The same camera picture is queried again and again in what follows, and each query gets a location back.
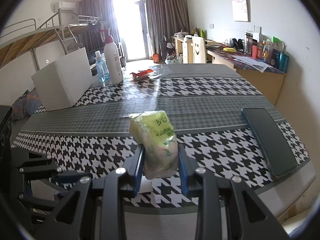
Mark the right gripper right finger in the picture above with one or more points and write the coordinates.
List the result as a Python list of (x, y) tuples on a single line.
[(225, 205)]

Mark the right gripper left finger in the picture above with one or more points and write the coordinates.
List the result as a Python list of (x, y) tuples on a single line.
[(96, 205)]

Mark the white foam roll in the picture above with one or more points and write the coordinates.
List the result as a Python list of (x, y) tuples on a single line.
[(145, 185)]

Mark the green tissue packet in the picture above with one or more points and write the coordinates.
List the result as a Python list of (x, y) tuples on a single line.
[(157, 144)]

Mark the black smartphone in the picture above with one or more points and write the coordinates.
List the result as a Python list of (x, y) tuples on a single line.
[(274, 147)]

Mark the blue plaid quilt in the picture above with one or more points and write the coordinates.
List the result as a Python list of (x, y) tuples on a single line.
[(26, 105)]

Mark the white styrofoam box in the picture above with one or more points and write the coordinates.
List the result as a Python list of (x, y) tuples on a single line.
[(63, 82)]

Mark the houndstooth tablecloth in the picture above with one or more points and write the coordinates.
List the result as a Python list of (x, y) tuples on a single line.
[(197, 106)]

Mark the blue liquid spray bottle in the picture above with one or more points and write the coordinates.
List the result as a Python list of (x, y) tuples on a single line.
[(101, 67)]

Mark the long wooden desk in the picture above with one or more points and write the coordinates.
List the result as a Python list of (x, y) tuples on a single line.
[(269, 82)]

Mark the metal bunk bed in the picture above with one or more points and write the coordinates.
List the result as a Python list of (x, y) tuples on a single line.
[(26, 36)]

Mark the white pump lotion bottle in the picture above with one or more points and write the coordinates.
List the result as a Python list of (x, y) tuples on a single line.
[(112, 58)]

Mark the papers on desk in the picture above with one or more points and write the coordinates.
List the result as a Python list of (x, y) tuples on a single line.
[(258, 65)]

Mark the red snack packet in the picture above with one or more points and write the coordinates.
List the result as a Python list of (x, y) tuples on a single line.
[(142, 74)]

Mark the yellow object on desk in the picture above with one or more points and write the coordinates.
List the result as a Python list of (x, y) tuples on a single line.
[(229, 50)]

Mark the white waste bin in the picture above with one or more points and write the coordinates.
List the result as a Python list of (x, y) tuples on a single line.
[(171, 59)]

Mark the bottles cluster on desk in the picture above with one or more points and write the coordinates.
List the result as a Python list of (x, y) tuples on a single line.
[(270, 51)]

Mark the wooden smiley chair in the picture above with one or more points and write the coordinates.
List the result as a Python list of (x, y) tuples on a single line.
[(199, 50)]

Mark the orange floor container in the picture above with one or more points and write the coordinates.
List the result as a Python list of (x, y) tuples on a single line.
[(155, 58)]

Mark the left brown curtain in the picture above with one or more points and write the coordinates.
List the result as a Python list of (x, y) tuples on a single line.
[(104, 10)]

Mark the brown curtain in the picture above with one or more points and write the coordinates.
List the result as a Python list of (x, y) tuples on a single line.
[(104, 10), (165, 18)]

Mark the glass balcony door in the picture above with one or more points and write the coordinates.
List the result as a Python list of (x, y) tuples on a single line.
[(133, 30)]

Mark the right brown curtain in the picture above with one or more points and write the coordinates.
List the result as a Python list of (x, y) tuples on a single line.
[(165, 18)]

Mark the wall air conditioner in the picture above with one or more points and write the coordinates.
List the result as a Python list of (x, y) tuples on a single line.
[(67, 6)]

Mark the cartoon wall picture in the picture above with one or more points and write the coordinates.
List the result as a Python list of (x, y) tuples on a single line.
[(240, 10)]

